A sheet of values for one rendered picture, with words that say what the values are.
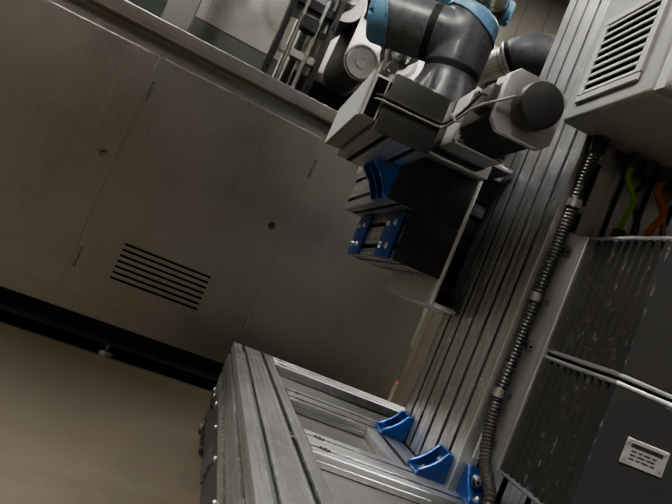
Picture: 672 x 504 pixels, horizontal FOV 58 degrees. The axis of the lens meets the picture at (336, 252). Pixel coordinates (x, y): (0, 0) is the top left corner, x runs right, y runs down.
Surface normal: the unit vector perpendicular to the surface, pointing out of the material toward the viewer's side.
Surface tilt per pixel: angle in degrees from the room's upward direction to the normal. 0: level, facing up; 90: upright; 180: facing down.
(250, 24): 90
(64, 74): 90
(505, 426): 90
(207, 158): 90
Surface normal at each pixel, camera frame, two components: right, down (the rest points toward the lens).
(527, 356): 0.19, 0.02
